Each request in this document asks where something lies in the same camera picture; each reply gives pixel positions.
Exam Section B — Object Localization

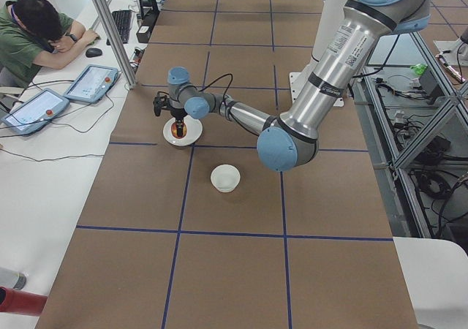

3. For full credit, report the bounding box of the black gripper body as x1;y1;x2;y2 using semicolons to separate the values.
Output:
169;103;187;121

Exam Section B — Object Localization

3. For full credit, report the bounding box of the red yellow apple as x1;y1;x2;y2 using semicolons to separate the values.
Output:
169;122;187;139

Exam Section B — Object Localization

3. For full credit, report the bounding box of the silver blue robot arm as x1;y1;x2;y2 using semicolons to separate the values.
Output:
167;0;431;172

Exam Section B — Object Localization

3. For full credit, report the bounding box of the white plate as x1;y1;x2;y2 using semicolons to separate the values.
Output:
162;116;203;147

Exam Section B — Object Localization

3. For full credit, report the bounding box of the white bowl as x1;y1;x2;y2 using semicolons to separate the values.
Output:
211;164;241;193

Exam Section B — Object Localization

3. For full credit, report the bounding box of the black desktop box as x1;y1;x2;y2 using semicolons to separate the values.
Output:
136;11;159;44

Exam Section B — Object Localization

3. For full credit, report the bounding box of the far blue teach pendant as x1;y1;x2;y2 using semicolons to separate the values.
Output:
63;64;119;104

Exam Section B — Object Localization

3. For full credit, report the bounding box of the blue teach pendant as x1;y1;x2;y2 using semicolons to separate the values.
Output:
1;88;69;135
63;64;119;104

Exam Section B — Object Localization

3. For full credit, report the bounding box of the black computer mouse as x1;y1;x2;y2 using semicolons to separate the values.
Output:
85;48;102;58

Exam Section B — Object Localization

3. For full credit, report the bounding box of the black keyboard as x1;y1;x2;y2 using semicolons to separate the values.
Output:
111;10;132;44

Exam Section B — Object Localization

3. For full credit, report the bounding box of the near blue teach pendant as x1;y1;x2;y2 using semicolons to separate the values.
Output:
1;88;69;135

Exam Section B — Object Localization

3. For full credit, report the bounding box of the person in green shirt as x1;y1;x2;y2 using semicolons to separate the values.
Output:
1;0;99;88

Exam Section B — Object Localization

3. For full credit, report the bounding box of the red bottle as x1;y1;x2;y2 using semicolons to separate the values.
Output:
1;287;48;317

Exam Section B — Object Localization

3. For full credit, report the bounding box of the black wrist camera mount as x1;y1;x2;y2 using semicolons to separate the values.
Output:
153;91;170;117

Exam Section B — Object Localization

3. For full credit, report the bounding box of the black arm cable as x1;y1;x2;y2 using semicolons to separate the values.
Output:
200;73;235;99

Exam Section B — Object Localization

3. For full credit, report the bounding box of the aluminium frame post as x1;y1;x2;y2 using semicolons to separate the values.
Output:
92;0;137;89

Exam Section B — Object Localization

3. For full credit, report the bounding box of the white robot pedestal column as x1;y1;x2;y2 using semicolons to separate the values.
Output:
290;0;347;102

